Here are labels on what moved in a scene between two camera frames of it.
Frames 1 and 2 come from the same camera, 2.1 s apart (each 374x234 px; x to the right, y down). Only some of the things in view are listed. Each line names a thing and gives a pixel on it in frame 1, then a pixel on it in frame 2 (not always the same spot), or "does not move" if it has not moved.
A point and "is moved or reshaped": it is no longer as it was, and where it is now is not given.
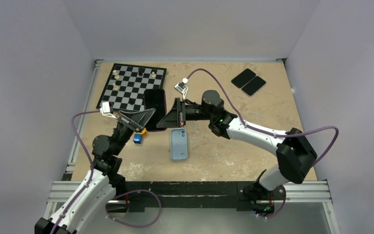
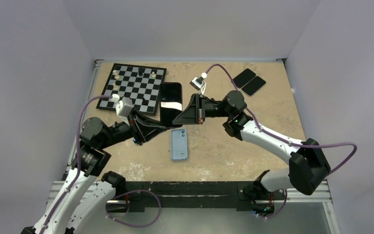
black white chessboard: x=125 y=88 does not move
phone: x=253 y=86 does not move
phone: x=155 y=98 is moved or reshaped
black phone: x=243 y=78 does not move
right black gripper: x=174 y=118 → x=195 y=113
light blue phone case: x=178 y=144 does not move
